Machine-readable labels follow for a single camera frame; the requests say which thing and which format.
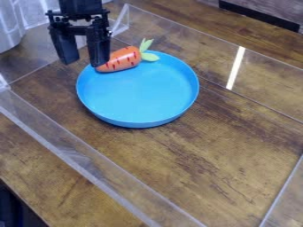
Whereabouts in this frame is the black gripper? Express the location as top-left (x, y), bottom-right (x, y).
top-left (45, 0), bottom-right (110, 67)

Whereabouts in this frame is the orange toy carrot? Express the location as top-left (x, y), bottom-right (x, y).
top-left (96, 38), bottom-right (160, 73)

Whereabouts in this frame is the blue round tray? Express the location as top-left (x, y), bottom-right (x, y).
top-left (76, 52), bottom-right (200, 129)

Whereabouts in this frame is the white curtain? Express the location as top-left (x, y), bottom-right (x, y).
top-left (0, 0), bottom-right (58, 53)

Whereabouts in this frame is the dark baseboard strip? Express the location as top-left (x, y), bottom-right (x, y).
top-left (219, 0), bottom-right (300, 33)

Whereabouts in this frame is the clear acrylic enclosure wall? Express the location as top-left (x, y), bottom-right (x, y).
top-left (0, 0), bottom-right (303, 227)

